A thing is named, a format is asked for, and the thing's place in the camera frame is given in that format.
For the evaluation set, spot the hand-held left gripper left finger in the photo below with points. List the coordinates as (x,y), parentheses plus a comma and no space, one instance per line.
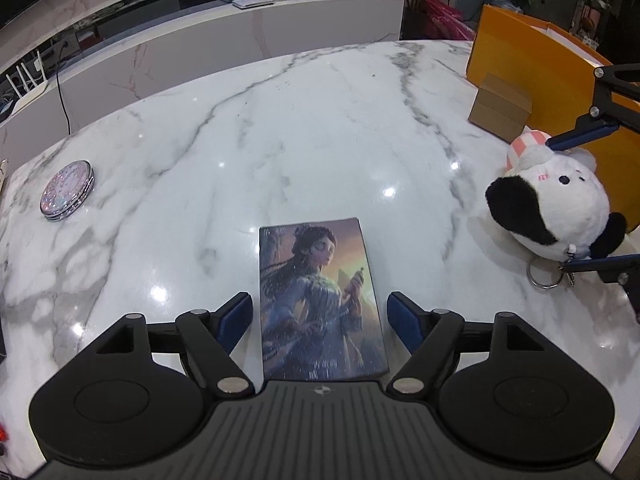
(235,322)

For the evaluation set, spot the black and white plush toy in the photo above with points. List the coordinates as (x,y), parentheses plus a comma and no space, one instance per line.
(555,200)

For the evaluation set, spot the printed picture box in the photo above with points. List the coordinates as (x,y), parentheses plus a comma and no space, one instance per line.
(320,285)

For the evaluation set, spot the pink plastic bag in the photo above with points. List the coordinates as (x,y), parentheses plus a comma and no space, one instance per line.
(450,17)

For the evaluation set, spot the small brown box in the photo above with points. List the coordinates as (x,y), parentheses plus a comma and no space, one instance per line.
(500,110)

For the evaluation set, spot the silver laptop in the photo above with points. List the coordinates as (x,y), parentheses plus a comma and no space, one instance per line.
(252,2)

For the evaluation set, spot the white router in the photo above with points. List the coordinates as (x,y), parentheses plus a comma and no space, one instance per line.
(27,87)

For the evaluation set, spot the orange cardboard box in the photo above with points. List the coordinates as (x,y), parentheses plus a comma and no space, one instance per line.
(525,60)

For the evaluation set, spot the round compact mirror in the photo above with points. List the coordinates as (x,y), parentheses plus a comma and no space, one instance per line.
(65,190)

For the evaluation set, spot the grey cabinet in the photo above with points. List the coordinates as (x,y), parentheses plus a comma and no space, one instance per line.
(615,0)

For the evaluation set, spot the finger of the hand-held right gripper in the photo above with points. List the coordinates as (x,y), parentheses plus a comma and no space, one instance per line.
(585,135)
(620,262)

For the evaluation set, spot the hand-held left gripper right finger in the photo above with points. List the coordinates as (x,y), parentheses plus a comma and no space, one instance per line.
(405,322)

